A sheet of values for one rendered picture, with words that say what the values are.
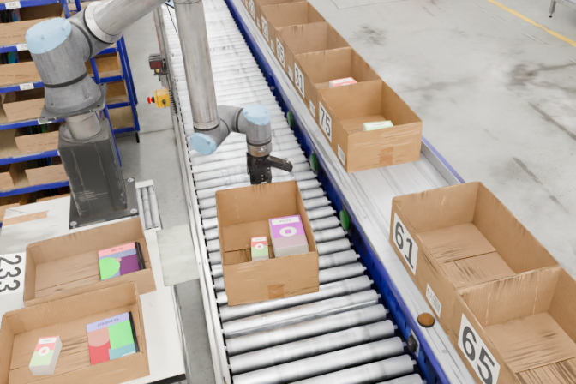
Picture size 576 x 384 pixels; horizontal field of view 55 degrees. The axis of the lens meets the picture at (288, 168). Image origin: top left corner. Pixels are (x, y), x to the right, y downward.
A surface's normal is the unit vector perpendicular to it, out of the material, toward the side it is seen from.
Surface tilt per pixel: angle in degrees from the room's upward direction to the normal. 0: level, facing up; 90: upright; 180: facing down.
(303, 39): 89
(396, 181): 0
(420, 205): 89
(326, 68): 89
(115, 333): 0
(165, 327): 0
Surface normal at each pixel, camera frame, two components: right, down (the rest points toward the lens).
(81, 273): -0.06, -0.85
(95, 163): 0.29, 0.52
